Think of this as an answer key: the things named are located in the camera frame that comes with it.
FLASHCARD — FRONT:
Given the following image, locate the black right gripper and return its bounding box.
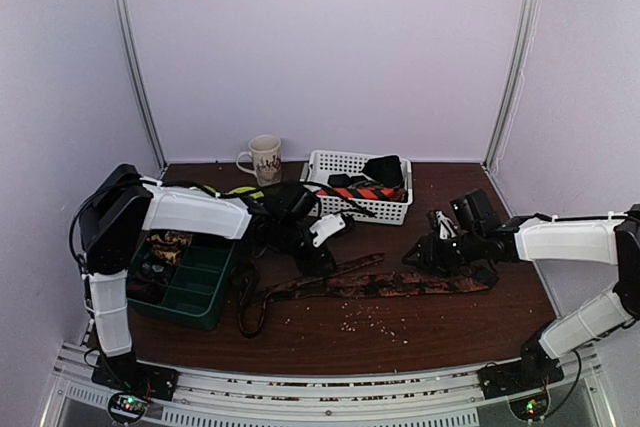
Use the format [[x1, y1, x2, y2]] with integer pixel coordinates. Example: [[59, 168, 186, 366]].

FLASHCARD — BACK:
[[402, 229, 483, 278]]

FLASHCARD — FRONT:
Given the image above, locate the dark red patterned tie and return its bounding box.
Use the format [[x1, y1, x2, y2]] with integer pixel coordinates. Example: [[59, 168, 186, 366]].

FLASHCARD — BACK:
[[231, 253, 499, 339]]

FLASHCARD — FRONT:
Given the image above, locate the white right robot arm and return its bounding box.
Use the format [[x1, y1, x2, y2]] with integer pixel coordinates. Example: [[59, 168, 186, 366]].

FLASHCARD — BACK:
[[402, 203, 639, 389]]

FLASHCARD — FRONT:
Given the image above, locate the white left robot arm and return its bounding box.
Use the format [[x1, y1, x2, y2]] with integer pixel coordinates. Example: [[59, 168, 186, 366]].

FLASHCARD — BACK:
[[69, 164, 348, 391]]

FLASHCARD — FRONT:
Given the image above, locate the orange navy striped tie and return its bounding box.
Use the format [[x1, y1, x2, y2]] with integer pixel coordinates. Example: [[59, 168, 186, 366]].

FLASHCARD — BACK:
[[316, 188, 407, 202]]

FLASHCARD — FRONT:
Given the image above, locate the white perforated plastic basket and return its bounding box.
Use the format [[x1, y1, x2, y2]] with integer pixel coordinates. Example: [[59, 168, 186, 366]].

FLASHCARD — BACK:
[[301, 150, 413, 226]]

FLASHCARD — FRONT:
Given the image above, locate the lime green bowl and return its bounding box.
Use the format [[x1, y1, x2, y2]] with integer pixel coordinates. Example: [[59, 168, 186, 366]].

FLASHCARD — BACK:
[[222, 186, 264, 200]]

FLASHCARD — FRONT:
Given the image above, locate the cream patterned mug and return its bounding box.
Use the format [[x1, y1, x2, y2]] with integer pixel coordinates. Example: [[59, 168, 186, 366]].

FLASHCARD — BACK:
[[235, 134, 282, 186]]

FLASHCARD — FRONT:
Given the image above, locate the green compartment tray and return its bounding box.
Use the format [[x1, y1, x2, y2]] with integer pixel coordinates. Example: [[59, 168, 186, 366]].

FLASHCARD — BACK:
[[126, 230, 238, 331]]

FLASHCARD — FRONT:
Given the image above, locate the rolled tie in tray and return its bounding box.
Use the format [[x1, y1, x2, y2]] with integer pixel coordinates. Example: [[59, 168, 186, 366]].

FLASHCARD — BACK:
[[147, 231, 193, 266]]

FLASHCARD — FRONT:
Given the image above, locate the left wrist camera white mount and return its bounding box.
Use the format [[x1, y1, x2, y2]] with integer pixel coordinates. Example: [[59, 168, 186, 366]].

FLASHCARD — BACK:
[[309, 213, 346, 248]]

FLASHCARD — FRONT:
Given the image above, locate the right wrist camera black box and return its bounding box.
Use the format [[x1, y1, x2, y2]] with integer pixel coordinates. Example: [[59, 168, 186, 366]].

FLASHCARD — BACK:
[[450, 189, 502, 237]]

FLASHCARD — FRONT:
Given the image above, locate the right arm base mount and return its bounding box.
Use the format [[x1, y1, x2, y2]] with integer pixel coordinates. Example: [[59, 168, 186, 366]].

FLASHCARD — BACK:
[[477, 359, 564, 424]]

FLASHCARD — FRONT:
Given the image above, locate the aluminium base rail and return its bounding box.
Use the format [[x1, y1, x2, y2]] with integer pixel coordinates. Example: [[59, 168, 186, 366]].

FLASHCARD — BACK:
[[39, 339, 616, 427]]

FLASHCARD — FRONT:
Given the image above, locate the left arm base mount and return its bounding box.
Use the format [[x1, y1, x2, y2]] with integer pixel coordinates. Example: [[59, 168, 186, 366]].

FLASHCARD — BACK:
[[91, 364, 179, 425]]

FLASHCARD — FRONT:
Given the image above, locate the right aluminium frame post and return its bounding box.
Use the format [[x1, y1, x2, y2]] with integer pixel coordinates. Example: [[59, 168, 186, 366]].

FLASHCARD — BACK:
[[484, 0, 540, 172]]

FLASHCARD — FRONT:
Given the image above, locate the aluminium frame post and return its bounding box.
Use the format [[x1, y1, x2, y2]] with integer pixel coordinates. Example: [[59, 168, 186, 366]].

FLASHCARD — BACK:
[[113, 0, 168, 172], [484, 0, 540, 172]]

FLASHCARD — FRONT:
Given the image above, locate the left aluminium frame post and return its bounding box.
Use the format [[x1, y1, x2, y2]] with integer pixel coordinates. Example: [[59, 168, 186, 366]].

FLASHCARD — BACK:
[[113, 0, 168, 172]]

